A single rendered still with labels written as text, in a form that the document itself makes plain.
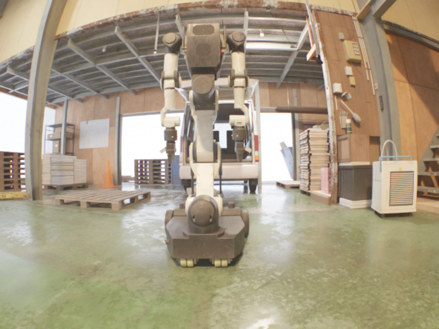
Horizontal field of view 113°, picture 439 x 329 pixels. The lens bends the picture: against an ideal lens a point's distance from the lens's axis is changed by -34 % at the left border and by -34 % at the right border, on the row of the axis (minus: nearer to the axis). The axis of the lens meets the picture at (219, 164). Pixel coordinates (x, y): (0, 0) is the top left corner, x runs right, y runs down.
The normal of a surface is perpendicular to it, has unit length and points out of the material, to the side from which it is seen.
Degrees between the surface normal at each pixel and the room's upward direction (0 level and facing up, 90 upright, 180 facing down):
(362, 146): 90
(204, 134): 100
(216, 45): 105
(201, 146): 86
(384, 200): 90
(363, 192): 90
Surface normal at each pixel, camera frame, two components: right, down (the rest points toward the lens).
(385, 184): -0.38, 0.00
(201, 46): 0.02, 0.25
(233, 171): -0.02, -0.04
